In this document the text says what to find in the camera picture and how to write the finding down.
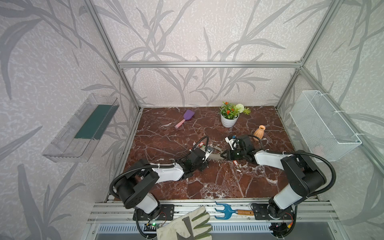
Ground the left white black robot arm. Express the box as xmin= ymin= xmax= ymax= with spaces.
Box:
xmin=109 ymin=147 xmax=213 ymax=219

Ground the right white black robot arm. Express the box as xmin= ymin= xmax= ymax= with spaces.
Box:
xmin=221 ymin=135 xmax=337 ymax=220

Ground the small terracotta vase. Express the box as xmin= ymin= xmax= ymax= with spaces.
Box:
xmin=254 ymin=125 xmax=266 ymax=140

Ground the white pot with flowers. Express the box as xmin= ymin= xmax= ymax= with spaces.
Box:
xmin=220 ymin=102 xmax=251 ymax=128

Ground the purple pink toy spatula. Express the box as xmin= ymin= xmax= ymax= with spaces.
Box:
xmin=175 ymin=110 xmax=195 ymax=129

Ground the blue garden hand fork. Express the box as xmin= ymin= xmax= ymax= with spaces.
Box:
xmin=215 ymin=202 xmax=254 ymax=220

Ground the white green work glove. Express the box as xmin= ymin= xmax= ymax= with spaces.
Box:
xmin=157 ymin=207 xmax=213 ymax=240

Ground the green circuit board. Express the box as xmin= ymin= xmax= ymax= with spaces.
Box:
xmin=143 ymin=223 xmax=161 ymax=233

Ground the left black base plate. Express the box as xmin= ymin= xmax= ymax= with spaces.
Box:
xmin=133 ymin=204 xmax=175 ymax=221

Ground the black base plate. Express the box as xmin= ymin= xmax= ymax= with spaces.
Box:
xmin=133 ymin=204 xmax=175 ymax=221
xmin=251 ymin=203 xmax=294 ymax=221

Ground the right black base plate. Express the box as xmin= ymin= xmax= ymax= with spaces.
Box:
xmin=251 ymin=203 xmax=294 ymax=221

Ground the white wire mesh basket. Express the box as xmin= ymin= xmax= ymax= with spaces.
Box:
xmin=290 ymin=90 xmax=362 ymax=162

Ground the clear plastic wall tray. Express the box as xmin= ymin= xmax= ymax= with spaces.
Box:
xmin=42 ymin=94 xmax=120 ymax=163

